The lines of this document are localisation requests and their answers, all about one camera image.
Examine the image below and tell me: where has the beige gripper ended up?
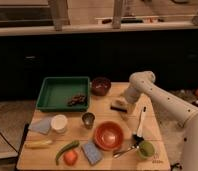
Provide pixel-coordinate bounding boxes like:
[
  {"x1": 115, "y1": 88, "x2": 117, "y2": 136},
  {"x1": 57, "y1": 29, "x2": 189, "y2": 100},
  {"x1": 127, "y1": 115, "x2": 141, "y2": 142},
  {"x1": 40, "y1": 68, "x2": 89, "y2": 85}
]
[{"x1": 110, "y1": 98, "x2": 134, "y2": 120}]

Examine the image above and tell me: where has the white paper cup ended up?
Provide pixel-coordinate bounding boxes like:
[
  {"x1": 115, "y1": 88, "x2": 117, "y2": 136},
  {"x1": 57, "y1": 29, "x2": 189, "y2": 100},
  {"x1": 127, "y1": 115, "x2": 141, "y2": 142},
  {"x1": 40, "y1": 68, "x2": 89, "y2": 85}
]
[{"x1": 51, "y1": 115, "x2": 68, "y2": 133}]

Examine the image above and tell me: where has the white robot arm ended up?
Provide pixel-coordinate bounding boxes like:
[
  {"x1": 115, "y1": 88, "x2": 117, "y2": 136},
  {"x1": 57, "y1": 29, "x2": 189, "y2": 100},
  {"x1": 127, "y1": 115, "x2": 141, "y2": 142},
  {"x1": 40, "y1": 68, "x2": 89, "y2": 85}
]
[{"x1": 124, "y1": 71, "x2": 198, "y2": 171}]

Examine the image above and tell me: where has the small metal cup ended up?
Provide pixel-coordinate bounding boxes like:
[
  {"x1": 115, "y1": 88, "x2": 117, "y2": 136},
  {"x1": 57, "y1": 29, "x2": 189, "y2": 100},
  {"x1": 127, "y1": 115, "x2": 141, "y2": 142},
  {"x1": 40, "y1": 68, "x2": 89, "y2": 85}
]
[{"x1": 82, "y1": 112, "x2": 95, "y2": 129}]

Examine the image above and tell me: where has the green cup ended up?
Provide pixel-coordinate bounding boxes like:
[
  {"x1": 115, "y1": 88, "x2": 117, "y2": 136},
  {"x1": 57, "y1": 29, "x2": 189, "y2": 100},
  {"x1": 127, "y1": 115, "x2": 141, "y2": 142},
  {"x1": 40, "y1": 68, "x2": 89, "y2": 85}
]
[{"x1": 137, "y1": 140, "x2": 155, "y2": 160}]

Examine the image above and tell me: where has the orange bowl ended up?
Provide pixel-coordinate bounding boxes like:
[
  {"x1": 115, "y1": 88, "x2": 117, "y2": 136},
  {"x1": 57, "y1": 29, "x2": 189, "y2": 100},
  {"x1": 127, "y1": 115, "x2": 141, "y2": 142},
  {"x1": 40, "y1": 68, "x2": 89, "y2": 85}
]
[{"x1": 93, "y1": 121, "x2": 124, "y2": 151}]

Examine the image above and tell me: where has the dark red bowl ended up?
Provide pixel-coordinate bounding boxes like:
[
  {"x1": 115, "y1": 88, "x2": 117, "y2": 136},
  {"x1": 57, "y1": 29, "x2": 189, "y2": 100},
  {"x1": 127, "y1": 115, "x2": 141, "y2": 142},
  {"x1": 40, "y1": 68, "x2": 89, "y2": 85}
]
[{"x1": 91, "y1": 77, "x2": 111, "y2": 96}]

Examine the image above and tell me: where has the brown grape bunch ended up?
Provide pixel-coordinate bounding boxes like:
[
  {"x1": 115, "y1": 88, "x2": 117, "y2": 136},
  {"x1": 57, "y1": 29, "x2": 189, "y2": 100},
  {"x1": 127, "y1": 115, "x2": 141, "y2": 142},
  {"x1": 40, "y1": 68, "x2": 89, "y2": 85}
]
[{"x1": 67, "y1": 94, "x2": 87, "y2": 106}]

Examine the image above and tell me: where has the metal spoon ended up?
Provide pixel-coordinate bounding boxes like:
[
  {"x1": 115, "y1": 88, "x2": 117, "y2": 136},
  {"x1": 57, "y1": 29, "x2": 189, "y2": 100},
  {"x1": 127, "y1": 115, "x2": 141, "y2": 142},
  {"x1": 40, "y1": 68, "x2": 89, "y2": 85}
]
[{"x1": 113, "y1": 145, "x2": 139, "y2": 158}]

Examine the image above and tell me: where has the blue sponge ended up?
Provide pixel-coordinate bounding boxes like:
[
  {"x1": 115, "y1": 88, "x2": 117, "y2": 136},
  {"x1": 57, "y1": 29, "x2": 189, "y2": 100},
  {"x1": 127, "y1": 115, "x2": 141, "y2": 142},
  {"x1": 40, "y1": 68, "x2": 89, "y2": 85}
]
[{"x1": 82, "y1": 141, "x2": 102, "y2": 165}]

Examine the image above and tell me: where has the green chili pepper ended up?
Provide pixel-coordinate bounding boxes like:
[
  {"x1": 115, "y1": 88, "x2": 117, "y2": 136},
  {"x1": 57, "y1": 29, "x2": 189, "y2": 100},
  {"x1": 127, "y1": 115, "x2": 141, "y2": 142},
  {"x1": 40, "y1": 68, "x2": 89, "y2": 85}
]
[{"x1": 55, "y1": 140, "x2": 80, "y2": 165}]

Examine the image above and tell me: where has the green plastic tray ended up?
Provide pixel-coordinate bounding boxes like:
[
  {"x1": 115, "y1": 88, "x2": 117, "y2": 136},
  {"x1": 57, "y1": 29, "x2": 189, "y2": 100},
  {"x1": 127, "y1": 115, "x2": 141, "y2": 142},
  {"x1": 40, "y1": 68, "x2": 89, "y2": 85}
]
[{"x1": 36, "y1": 77, "x2": 90, "y2": 112}]

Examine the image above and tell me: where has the orange tomato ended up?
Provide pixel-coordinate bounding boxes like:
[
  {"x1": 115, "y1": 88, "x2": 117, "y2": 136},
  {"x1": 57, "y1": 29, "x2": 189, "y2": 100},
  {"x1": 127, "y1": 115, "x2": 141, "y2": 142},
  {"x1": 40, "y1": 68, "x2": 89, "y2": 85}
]
[{"x1": 63, "y1": 150, "x2": 78, "y2": 166}]

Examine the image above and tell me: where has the wooden ladder rack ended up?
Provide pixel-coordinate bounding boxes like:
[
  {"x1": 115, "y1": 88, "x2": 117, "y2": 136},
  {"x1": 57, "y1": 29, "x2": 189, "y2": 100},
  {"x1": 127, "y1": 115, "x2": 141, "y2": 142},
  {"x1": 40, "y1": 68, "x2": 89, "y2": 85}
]
[{"x1": 0, "y1": 0, "x2": 198, "y2": 36}]

